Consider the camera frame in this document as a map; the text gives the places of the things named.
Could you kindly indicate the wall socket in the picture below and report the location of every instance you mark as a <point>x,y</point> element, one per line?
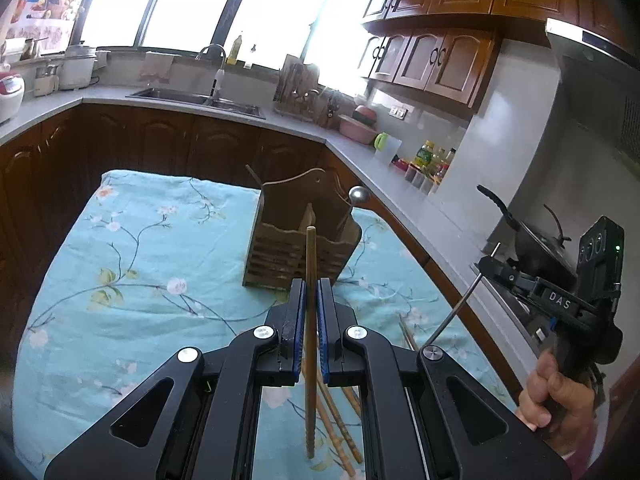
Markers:
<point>399,111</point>

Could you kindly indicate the person's right forearm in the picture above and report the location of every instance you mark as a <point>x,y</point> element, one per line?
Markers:
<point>580,455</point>

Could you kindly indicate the wooden upper cabinets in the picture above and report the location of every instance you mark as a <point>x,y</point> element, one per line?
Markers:
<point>450,60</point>

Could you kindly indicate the small red container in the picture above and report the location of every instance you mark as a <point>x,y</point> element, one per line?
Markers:
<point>400,165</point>

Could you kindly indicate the fruit wall poster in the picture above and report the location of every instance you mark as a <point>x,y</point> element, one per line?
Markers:
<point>50,5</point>

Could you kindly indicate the metal spoon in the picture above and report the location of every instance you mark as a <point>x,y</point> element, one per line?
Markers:
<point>359,195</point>

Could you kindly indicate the chrome faucet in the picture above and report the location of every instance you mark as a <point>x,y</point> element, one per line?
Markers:
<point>220,77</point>

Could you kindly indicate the teal floral tablecloth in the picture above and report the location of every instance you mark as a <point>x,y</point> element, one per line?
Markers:
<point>125,310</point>

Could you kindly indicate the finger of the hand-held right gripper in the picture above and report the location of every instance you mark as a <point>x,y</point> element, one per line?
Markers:
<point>507,274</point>

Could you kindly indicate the metal chopstick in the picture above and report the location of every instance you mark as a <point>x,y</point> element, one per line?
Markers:
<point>460,305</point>

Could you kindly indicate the kitchen window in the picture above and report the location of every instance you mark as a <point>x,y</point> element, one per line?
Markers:
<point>190,5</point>

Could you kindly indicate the dish rack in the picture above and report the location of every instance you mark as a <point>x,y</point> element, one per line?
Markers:
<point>300,107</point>

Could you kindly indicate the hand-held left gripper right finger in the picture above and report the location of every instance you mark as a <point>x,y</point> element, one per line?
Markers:
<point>322,315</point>

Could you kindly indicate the steel kitchen sink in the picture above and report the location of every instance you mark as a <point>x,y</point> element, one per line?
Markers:
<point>170,94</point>

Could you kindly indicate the red and white rice cooker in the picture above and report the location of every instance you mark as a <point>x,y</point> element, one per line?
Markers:
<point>10,100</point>

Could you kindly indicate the wooden utensil holder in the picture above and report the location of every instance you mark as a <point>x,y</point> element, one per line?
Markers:
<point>280,260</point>

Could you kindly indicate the clear measuring cup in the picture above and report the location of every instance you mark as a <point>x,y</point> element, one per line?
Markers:
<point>395,152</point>

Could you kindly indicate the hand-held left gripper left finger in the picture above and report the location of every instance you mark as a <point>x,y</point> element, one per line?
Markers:
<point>299,315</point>

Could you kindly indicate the clear soap bottle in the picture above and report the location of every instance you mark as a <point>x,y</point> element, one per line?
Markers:
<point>249,60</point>

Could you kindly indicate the yellow oil bottle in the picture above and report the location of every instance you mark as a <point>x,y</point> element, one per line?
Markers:
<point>235,52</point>

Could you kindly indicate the black wok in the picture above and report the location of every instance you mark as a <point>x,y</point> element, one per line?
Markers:
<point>540,255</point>

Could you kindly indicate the pink towel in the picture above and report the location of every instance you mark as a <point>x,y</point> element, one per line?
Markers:
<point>156,67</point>

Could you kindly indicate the glass jars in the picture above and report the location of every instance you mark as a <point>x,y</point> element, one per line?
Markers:
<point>45,85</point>

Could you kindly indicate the spice jar set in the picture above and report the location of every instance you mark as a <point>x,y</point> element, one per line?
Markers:
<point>420,180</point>

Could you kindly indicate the range hood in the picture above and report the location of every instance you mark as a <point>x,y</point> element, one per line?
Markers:
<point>600,85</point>

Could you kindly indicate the person's right hand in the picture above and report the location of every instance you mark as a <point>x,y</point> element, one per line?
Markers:
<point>532,400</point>

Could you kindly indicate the pink basin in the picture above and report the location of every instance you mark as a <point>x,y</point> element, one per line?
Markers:
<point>357,131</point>

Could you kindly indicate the green label oil bottle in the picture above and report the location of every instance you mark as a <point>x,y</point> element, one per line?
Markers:
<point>425,156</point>

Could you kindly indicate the grey kitchen countertop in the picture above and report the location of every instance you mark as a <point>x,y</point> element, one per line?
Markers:
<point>350,160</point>

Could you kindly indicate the white electric pot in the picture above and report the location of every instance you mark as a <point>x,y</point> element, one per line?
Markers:
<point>77,70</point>

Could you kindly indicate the red and pink bowl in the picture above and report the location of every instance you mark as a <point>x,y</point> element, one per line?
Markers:
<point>366,114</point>

